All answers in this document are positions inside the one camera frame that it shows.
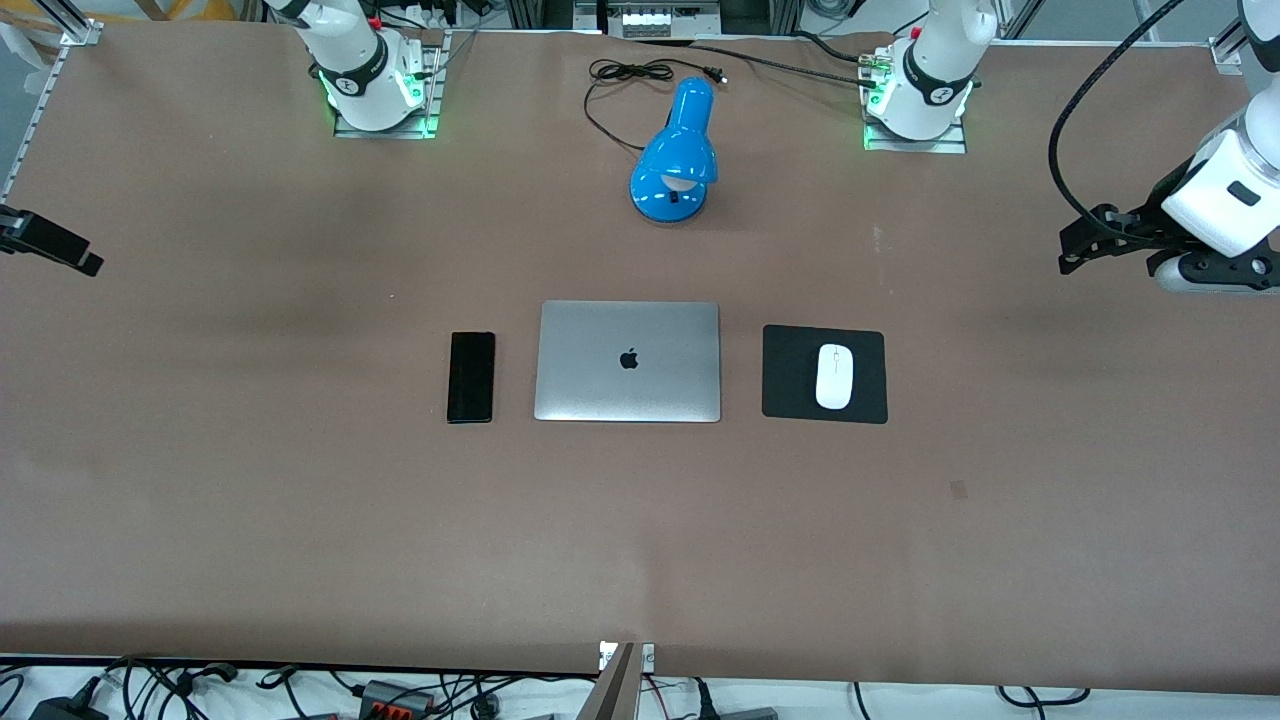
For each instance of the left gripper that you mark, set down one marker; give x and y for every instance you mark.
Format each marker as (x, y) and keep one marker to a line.
(1146, 224)

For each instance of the white computer mouse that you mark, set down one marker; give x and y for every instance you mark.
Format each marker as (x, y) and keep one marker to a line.
(834, 377)

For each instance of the black smartphone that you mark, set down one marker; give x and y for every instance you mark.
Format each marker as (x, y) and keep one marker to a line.
(471, 378)

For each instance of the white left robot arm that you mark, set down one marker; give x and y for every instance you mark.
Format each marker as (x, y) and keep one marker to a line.
(935, 70)

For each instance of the black mouse pad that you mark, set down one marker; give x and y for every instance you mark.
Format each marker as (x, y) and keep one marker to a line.
(790, 390)

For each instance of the blue desk lamp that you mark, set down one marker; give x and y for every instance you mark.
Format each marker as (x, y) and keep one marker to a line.
(678, 150)

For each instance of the black power adapter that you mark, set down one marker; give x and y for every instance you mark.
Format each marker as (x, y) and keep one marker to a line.
(68, 708)

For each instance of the grey box with white sockets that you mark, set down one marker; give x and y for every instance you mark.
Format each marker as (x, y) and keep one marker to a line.
(668, 20)

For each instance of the silver closed laptop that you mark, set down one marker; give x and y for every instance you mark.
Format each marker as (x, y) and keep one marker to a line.
(627, 390)

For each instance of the black power strip orange switches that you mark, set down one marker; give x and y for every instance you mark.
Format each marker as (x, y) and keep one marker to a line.
(398, 700)

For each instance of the black floor plug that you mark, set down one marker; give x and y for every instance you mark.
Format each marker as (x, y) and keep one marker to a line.
(703, 700)

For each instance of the white perforated table rail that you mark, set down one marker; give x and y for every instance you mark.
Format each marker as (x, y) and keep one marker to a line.
(35, 110)

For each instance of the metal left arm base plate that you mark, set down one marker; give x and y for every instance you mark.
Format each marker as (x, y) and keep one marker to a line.
(940, 145)

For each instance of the aluminium frame profile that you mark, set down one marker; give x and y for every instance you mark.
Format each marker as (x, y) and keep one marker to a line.
(1228, 50)
(70, 20)

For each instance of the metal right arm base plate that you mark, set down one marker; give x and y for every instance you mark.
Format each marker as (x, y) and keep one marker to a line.
(425, 110)

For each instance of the white post bracket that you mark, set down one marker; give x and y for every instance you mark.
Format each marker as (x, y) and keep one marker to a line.
(648, 655)

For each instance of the brown camera stand post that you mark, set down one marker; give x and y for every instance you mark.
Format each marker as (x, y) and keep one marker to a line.
(618, 690)

